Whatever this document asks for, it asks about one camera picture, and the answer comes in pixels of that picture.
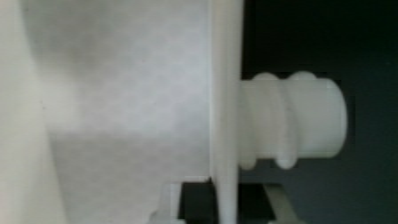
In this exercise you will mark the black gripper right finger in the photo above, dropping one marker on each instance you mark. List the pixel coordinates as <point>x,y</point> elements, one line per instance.
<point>265,207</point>

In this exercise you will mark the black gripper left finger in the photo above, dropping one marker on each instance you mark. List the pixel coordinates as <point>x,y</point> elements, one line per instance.
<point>186,204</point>

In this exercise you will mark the white cabinet body frame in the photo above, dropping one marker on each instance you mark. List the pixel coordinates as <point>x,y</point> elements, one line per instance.
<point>119,72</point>

